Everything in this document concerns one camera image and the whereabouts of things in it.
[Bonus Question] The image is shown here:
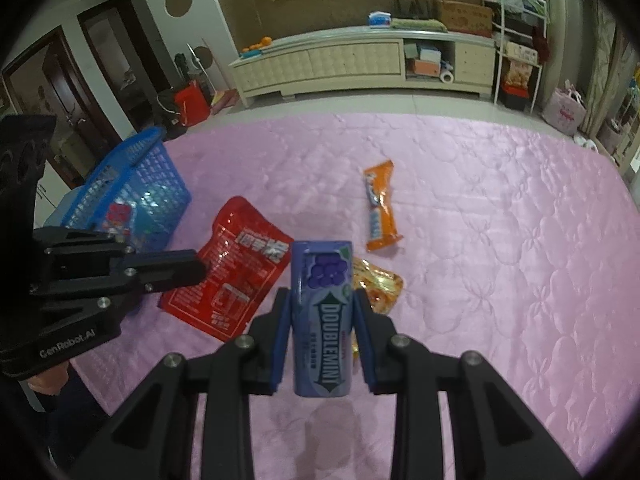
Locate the red paper bag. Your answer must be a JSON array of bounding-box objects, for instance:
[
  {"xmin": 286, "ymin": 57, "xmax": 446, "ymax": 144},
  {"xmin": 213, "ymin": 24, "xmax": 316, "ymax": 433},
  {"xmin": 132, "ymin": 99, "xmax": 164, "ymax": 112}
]
[{"xmin": 173, "ymin": 80, "xmax": 211, "ymax": 127}]

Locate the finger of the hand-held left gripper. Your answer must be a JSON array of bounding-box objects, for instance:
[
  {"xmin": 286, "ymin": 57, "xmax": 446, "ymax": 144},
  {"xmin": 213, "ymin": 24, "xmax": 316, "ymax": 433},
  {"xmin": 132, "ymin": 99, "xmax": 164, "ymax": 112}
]
[
  {"xmin": 32, "ymin": 227, "xmax": 201, "ymax": 273},
  {"xmin": 30, "ymin": 260, "xmax": 208, "ymax": 331}
]

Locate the person's left forearm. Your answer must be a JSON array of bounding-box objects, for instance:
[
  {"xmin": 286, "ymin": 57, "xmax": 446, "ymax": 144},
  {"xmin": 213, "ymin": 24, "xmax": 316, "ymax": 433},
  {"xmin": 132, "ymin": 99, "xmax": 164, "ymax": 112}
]
[{"xmin": 20, "ymin": 375, "xmax": 116, "ymax": 463}]

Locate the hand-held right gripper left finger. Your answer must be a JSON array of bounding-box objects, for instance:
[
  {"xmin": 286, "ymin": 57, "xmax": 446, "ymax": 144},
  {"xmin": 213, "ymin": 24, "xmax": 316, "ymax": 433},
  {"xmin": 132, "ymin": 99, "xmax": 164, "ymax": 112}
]
[{"xmin": 82, "ymin": 287, "xmax": 293, "ymax": 480}]

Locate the purple gum box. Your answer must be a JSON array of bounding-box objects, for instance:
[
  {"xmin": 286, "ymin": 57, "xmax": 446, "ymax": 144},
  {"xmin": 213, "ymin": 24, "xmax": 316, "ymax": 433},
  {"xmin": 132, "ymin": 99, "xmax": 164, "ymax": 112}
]
[{"xmin": 290, "ymin": 241, "xmax": 357, "ymax": 398}]

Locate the white metal rack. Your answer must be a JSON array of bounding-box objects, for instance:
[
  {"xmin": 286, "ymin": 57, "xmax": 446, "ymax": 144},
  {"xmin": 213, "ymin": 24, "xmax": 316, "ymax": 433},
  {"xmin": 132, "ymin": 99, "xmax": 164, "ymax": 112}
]
[{"xmin": 482, "ymin": 0, "xmax": 551, "ymax": 107}]

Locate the blue plastic basket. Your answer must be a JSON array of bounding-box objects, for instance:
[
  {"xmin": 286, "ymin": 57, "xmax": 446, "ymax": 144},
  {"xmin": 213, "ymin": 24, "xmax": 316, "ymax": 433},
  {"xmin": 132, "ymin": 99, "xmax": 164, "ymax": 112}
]
[{"xmin": 60, "ymin": 126, "xmax": 193, "ymax": 253}]

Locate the black bag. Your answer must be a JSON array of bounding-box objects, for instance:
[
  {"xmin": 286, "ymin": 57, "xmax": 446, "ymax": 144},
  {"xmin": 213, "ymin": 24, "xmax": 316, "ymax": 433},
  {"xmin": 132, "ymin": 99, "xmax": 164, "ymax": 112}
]
[{"xmin": 156, "ymin": 91, "xmax": 183, "ymax": 139}]

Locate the cardboard box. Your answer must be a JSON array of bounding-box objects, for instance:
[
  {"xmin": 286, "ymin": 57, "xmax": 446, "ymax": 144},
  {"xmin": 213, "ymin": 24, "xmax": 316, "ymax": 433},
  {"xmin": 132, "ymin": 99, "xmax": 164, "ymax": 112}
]
[{"xmin": 440, "ymin": 1, "xmax": 493, "ymax": 37}]

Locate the patterned curtain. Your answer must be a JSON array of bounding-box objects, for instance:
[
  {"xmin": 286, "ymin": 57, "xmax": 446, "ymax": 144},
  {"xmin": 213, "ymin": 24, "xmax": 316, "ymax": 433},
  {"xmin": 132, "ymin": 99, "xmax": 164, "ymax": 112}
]
[{"xmin": 585, "ymin": 10, "xmax": 626, "ymax": 136}]

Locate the orange snack bar packet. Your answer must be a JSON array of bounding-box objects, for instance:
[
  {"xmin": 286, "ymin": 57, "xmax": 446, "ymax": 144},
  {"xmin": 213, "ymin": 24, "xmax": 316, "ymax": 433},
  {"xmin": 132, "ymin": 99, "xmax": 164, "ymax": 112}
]
[{"xmin": 362, "ymin": 160, "xmax": 405, "ymax": 253}]

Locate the green folded cloth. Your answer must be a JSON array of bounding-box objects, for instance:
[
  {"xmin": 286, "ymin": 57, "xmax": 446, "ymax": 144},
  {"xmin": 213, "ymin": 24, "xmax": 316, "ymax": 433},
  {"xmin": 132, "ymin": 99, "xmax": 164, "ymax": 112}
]
[{"xmin": 390, "ymin": 18, "xmax": 447, "ymax": 32}]

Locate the red snack pouch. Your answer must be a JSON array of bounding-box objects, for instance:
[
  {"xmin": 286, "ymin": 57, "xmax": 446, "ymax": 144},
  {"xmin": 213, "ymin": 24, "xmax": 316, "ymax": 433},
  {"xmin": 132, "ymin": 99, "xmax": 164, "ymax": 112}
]
[{"xmin": 160, "ymin": 196, "xmax": 295, "ymax": 345}]

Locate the pink quilted table cover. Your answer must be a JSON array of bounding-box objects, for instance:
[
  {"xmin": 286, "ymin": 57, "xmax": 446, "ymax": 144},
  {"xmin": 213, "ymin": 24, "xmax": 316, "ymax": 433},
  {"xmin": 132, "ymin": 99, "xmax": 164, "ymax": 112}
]
[{"xmin": 70, "ymin": 112, "xmax": 636, "ymax": 480}]

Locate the dark wooden door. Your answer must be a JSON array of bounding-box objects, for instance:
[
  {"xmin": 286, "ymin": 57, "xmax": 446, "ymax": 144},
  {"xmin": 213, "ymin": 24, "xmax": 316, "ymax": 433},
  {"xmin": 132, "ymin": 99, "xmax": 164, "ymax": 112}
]
[{"xmin": 0, "ymin": 25, "xmax": 126, "ymax": 171}]

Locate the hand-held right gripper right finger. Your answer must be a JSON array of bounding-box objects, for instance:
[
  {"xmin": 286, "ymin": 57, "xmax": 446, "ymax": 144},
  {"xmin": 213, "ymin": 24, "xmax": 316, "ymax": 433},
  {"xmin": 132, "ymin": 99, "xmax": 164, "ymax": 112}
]
[{"xmin": 350, "ymin": 287, "xmax": 583, "ymax": 480}]

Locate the person's left hand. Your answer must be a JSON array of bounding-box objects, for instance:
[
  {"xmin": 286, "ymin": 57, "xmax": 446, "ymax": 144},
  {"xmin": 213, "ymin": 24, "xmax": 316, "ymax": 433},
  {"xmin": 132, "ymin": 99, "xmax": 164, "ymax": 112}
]
[{"xmin": 27, "ymin": 362, "xmax": 73, "ymax": 401}]

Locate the pink bag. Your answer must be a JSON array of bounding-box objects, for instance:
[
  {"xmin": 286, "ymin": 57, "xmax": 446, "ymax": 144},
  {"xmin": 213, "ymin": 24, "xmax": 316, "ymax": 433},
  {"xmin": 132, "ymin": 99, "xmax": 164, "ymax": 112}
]
[{"xmin": 542, "ymin": 80, "xmax": 587, "ymax": 136}]

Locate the yellow chips packet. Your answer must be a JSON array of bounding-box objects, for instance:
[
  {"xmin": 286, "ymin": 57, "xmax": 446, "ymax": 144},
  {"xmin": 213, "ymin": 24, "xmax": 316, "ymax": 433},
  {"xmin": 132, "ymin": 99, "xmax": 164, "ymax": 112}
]
[{"xmin": 350, "ymin": 257, "xmax": 405, "ymax": 361}]

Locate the pink dustpan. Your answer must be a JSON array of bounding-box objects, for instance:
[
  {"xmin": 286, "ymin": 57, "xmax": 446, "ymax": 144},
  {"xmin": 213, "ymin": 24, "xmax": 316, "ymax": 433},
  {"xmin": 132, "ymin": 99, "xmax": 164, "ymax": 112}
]
[{"xmin": 210, "ymin": 89, "xmax": 237, "ymax": 116}]

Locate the cream tv cabinet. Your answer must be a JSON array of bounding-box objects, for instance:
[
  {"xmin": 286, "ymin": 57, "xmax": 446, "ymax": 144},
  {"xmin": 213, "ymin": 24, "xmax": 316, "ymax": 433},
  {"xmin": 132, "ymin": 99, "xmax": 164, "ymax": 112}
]
[{"xmin": 229, "ymin": 27, "xmax": 497, "ymax": 107}]

